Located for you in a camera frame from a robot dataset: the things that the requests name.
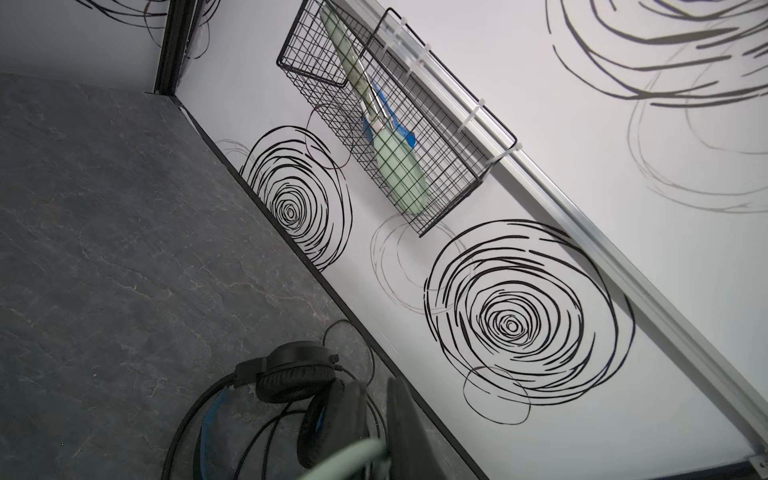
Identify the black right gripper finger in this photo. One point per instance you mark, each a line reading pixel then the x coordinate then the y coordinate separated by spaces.
pixel 410 453

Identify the black blue headphones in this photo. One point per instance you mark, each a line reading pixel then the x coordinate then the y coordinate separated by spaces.
pixel 336 415

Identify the green spatula in basket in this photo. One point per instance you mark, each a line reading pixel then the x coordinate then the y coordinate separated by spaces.
pixel 395 159

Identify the blue tool in basket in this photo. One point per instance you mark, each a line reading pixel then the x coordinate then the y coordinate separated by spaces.
pixel 387 115

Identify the black wire basket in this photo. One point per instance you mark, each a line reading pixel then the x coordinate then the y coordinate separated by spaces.
pixel 425 140

